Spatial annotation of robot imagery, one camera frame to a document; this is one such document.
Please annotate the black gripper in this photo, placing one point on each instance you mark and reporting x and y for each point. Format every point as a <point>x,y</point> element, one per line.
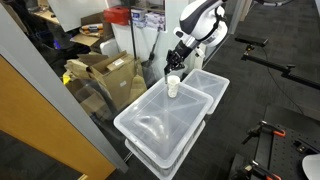
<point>176,57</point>

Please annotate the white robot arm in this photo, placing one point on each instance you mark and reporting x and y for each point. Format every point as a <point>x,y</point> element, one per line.
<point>201,22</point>

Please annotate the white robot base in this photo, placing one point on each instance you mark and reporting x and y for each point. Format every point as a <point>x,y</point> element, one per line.
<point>311,166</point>

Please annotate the white patterned mug cup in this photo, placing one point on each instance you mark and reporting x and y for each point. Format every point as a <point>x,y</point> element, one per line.
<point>173,82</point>

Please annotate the brown cardboard box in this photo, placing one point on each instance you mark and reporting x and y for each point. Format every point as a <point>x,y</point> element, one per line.
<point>114,74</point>

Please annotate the clear plastic bin lid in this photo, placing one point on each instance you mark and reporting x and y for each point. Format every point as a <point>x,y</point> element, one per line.
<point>157,122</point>

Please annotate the clear plastic storage bin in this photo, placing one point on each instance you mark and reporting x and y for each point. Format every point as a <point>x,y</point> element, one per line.
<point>166,169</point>

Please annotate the red toolbox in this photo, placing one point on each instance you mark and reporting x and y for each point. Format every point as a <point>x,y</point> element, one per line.
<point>117,15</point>

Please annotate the black perforated work table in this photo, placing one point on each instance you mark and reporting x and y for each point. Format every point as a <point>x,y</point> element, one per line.
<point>283,155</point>

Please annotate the orange handled clamp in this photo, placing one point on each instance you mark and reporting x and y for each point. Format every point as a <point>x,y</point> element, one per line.
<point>263,126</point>
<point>253,168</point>

